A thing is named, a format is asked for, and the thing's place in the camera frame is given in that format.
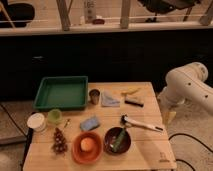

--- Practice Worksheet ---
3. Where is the black cable on floor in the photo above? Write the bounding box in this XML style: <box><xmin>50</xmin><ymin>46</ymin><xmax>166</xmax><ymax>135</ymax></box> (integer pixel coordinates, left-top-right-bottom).
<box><xmin>167</xmin><ymin>132</ymin><xmax>213</xmax><ymax>171</ymax></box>

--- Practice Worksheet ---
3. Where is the green plastic cup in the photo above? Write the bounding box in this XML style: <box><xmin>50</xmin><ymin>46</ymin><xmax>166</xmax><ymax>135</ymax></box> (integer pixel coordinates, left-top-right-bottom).
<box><xmin>47</xmin><ymin>109</ymin><xmax>62</xmax><ymax>124</ymax></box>

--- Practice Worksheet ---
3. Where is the dark red round object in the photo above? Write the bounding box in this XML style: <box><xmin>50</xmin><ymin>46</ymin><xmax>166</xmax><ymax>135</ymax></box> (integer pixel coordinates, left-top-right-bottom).
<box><xmin>92</xmin><ymin>19</ymin><xmax>105</xmax><ymax>25</ymax></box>

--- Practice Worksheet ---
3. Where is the white handled dish brush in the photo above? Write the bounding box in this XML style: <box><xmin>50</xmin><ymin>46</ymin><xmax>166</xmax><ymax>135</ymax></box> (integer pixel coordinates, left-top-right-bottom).
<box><xmin>121</xmin><ymin>115</ymin><xmax>163</xmax><ymax>132</ymax></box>

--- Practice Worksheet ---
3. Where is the orange fruit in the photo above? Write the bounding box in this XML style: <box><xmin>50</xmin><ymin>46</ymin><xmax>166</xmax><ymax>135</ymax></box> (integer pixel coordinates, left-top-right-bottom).
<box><xmin>80</xmin><ymin>138</ymin><xmax>94</xmax><ymax>152</ymax></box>

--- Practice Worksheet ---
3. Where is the small metal cup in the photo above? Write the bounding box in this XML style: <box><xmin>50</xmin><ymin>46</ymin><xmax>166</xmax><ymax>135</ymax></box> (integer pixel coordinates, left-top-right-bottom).
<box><xmin>89</xmin><ymin>89</ymin><xmax>100</xmax><ymax>105</ymax></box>

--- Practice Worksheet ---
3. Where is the black office chair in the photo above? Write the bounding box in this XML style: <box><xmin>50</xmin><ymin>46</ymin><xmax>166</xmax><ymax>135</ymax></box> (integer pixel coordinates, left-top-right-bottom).
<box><xmin>137</xmin><ymin>0</ymin><xmax>202</xmax><ymax>23</ymax></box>

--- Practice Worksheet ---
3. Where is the orange bowl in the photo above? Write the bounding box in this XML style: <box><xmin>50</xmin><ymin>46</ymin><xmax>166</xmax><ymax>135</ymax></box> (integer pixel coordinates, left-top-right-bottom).
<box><xmin>71</xmin><ymin>131</ymin><xmax>103</xmax><ymax>164</ymax></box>

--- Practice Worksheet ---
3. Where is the blue sponge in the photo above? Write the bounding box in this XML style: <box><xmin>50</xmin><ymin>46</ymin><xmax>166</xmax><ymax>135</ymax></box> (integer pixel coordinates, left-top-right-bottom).
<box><xmin>80</xmin><ymin>116</ymin><xmax>100</xmax><ymax>131</ymax></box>

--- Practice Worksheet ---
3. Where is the green vegetable in bowl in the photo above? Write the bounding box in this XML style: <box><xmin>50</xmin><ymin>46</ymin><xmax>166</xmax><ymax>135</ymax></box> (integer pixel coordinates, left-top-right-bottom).
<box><xmin>111</xmin><ymin>128</ymin><xmax>126</xmax><ymax>152</ymax></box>

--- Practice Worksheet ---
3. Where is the white round container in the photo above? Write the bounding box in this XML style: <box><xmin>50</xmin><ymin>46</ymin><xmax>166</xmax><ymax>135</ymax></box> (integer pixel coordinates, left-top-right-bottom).
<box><xmin>27</xmin><ymin>113</ymin><xmax>46</xmax><ymax>132</ymax></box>

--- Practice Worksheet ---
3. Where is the yellow banana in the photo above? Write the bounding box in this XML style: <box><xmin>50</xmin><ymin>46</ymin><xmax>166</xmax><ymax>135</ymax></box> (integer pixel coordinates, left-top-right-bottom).
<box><xmin>121</xmin><ymin>88</ymin><xmax>140</xmax><ymax>95</ymax></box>

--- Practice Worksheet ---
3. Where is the dark brown bowl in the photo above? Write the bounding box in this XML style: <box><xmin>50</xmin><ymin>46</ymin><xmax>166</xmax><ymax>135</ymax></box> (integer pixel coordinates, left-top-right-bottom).
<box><xmin>104</xmin><ymin>127</ymin><xmax>131</xmax><ymax>155</ymax></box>

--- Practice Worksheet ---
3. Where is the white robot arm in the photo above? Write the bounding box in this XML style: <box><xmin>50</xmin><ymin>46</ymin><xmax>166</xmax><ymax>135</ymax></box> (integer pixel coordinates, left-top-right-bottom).
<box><xmin>157</xmin><ymin>62</ymin><xmax>213</xmax><ymax>126</ymax></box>

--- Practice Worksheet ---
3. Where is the green plastic tray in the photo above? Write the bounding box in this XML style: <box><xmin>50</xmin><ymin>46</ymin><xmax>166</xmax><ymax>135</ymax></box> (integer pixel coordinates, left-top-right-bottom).
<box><xmin>34</xmin><ymin>76</ymin><xmax>88</xmax><ymax>111</ymax></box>

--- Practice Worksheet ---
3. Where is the folded grey blue cloth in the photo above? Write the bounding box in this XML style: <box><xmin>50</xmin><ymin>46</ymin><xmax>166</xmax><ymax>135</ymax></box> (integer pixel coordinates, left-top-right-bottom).
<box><xmin>101</xmin><ymin>91</ymin><xmax>120</xmax><ymax>107</ymax></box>

